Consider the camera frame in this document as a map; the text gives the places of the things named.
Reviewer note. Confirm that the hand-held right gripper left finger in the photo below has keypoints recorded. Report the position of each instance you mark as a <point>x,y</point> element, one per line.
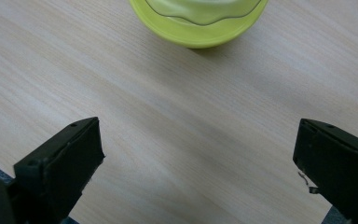
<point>57,168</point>

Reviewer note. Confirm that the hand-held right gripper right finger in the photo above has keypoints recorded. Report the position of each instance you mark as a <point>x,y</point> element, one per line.
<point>338,165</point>

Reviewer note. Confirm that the yellow-green plastic bowl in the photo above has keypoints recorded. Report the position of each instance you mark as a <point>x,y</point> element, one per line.
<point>199,31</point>

